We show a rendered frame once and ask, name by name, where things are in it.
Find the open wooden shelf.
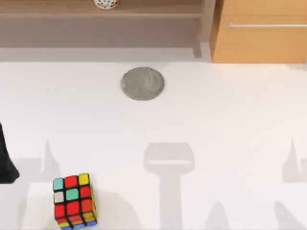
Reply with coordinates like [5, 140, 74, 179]
[0, 0, 216, 59]

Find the wooden cupboard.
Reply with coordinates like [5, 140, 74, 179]
[209, 0, 307, 64]

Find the long metal handle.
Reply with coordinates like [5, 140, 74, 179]
[227, 22, 307, 28]

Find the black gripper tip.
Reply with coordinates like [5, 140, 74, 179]
[0, 122, 20, 184]

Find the round grey coaster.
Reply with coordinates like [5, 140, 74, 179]
[120, 67, 165, 101]

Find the white pierced cup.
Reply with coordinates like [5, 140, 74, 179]
[94, 0, 119, 10]

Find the multicoloured puzzle cube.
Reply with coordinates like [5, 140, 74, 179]
[52, 172, 98, 230]

